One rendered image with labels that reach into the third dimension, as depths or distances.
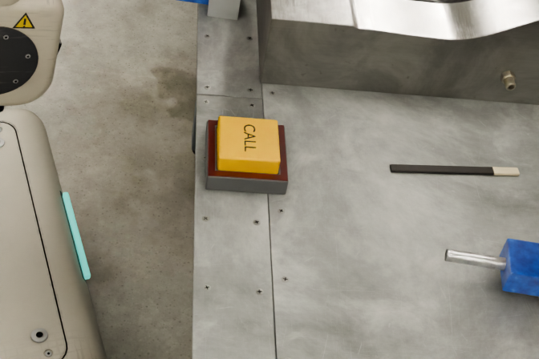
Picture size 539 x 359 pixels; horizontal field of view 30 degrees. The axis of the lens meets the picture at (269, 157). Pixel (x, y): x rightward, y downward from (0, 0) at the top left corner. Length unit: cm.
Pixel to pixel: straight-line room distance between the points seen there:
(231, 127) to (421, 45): 23
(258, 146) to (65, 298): 63
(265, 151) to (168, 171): 114
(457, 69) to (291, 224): 28
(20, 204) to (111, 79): 70
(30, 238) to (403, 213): 76
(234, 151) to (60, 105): 129
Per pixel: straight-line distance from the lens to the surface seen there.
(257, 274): 92
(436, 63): 111
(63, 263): 159
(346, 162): 104
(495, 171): 108
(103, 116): 221
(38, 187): 169
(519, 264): 95
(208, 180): 97
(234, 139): 99
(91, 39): 241
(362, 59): 110
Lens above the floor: 152
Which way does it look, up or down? 45 degrees down
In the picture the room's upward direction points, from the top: 11 degrees clockwise
